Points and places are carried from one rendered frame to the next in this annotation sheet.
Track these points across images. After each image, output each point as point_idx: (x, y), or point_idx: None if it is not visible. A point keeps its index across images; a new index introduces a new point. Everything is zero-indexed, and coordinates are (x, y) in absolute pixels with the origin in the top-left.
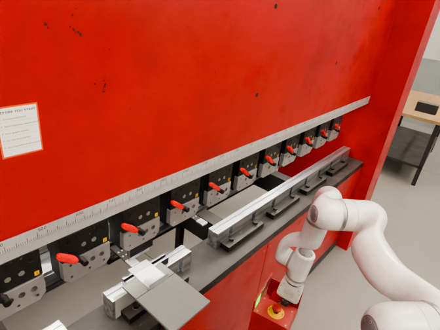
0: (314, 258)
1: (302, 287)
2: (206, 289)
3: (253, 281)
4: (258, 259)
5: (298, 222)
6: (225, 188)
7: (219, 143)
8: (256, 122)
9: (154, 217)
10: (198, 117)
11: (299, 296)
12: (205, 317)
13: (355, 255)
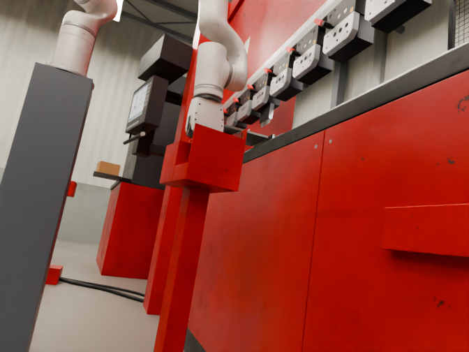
0: (199, 45)
1: (191, 100)
2: (248, 155)
3: (299, 220)
4: (306, 162)
5: (457, 92)
6: (309, 53)
7: (306, 11)
8: None
9: (264, 85)
10: (293, 2)
11: (187, 116)
12: (243, 205)
13: None
